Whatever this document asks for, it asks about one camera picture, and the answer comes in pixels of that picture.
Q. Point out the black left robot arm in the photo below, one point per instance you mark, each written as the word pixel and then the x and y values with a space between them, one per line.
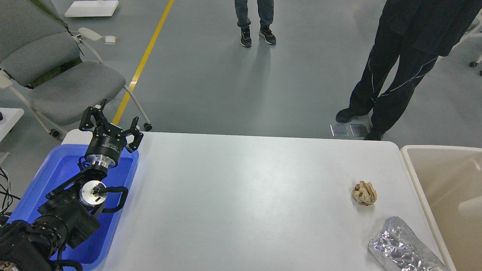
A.
pixel 67 217

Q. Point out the crumpled silver foil bag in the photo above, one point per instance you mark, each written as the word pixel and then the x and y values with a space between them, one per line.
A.
pixel 397 248

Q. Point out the person in black clothes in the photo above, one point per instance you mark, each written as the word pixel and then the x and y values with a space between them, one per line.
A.
pixel 411 36

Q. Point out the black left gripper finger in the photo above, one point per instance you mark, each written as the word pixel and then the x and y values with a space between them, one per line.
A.
pixel 94 120
pixel 135 132

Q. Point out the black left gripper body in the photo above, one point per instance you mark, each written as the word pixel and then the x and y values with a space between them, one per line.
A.
pixel 105 148

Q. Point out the white side table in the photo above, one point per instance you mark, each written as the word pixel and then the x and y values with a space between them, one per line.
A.
pixel 10 117

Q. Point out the crumpled brown paper ball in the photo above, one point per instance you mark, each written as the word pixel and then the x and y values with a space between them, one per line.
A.
pixel 364 193

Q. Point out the white paper cup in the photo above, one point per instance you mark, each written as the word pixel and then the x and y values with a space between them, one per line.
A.
pixel 471 209

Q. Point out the grey folding chair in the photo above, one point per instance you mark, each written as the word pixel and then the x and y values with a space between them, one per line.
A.
pixel 54 72

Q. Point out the metal floor plate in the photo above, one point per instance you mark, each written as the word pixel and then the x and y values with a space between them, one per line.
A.
pixel 339 130
pixel 359 130

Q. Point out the beige plastic bin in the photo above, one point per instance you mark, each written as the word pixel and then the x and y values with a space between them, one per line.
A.
pixel 445 176

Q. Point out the white flat board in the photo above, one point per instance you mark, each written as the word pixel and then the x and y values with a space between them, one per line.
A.
pixel 92 8

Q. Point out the white chair with wheels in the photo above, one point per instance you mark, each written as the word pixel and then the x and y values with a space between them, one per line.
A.
pixel 473 34

